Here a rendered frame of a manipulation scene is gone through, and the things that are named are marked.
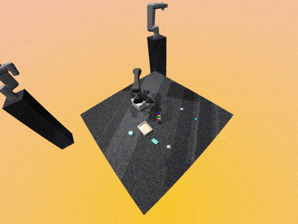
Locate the cream shallow tray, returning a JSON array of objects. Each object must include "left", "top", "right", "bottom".
[{"left": 137, "top": 121, "right": 153, "bottom": 136}]

